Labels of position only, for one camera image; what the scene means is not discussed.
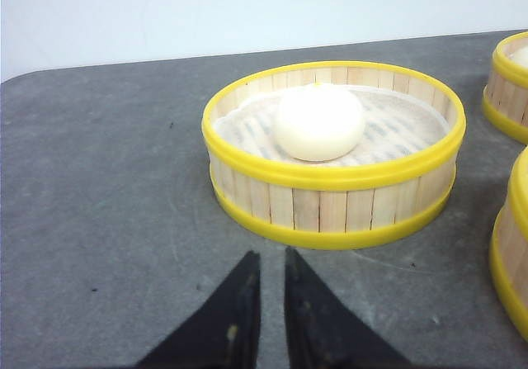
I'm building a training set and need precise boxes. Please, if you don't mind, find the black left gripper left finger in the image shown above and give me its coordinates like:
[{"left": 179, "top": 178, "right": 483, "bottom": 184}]
[{"left": 138, "top": 251, "right": 261, "bottom": 368}]

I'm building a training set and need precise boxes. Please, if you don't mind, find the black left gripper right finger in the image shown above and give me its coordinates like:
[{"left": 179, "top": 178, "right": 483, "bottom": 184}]
[{"left": 284, "top": 247, "right": 407, "bottom": 368}]

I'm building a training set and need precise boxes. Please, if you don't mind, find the single-bun bamboo steamer tray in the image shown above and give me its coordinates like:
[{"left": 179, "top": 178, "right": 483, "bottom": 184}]
[{"left": 201, "top": 60, "right": 466, "bottom": 250}]

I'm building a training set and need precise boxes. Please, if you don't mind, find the white bun in single tray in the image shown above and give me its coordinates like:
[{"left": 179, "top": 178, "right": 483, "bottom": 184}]
[{"left": 273, "top": 83, "right": 366, "bottom": 162}]

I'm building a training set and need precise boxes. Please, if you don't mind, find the white paper liner single tray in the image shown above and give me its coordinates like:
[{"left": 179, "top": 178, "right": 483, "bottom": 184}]
[{"left": 213, "top": 85, "right": 450, "bottom": 167}]

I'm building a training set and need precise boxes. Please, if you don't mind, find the white bun in far tray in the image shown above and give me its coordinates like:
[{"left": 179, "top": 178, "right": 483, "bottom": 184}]
[{"left": 510, "top": 47, "right": 528, "bottom": 69}]

